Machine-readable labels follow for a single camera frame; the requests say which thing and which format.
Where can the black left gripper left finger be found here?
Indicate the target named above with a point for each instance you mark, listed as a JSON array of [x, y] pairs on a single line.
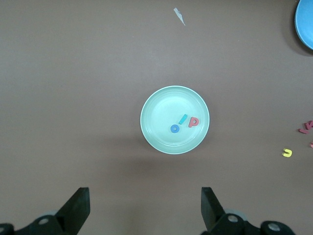
[[73, 213]]

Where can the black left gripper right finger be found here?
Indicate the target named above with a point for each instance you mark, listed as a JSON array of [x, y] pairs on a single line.
[[212, 213]]

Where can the red foam letter p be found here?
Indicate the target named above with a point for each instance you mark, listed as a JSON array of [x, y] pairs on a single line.
[[190, 123]]

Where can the blue foam letter o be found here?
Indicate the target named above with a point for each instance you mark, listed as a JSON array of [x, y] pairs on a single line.
[[172, 129]]

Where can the teal foam letter j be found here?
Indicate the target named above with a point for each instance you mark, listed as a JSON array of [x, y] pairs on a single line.
[[183, 119]]

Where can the yellow foam letter u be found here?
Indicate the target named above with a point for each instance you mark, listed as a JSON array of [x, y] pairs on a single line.
[[291, 153]]

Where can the green round plate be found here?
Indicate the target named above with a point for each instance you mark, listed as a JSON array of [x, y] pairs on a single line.
[[161, 110]]

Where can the dark red foam letter k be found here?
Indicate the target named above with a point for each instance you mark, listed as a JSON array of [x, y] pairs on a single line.
[[308, 124]]

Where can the white paper scrap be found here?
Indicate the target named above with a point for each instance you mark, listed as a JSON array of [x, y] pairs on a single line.
[[179, 16]]

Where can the blue round plate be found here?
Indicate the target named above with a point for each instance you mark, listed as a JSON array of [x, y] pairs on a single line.
[[305, 24]]

